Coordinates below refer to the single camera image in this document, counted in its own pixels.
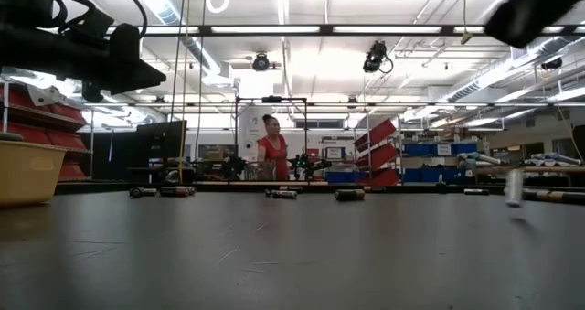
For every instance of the black ceiling speaker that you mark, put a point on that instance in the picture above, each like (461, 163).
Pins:
(552, 63)

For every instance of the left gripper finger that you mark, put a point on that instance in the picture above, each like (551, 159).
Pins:
(141, 72)
(130, 87)

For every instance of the single blue bin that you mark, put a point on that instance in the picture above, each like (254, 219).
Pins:
(343, 177)

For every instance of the blue bins with white label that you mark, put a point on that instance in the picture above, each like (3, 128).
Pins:
(418, 150)

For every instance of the black computer monitor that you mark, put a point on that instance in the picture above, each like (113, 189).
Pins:
(160, 141)

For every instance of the long row of blue bins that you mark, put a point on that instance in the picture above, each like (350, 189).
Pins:
(429, 175)

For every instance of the background black robot arm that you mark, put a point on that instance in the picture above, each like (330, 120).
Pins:
(235, 166)

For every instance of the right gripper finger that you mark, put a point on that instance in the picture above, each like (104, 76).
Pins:
(521, 24)

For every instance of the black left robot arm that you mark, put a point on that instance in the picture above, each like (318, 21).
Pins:
(27, 3)

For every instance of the grey material roll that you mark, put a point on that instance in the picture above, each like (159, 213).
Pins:
(480, 158)
(555, 158)

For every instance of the white round pillar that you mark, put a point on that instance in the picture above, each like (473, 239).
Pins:
(247, 136)

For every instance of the white framed sign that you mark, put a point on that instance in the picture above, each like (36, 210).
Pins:
(335, 153)

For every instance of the person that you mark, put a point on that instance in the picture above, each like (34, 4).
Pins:
(274, 152)

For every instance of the yellow plastic bin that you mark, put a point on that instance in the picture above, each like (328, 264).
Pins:
(27, 173)

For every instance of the wooden workbench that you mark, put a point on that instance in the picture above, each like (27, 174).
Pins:
(539, 168)

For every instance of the red bin shelving unit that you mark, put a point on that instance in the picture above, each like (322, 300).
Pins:
(68, 114)

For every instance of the copper-top black battery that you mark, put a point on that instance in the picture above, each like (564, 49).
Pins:
(176, 191)
(349, 195)
(290, 188)
(375, 189)
(529, 194)
(545, 195)

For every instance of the slanted red bin rack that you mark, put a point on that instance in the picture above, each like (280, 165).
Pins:
(379, 134)

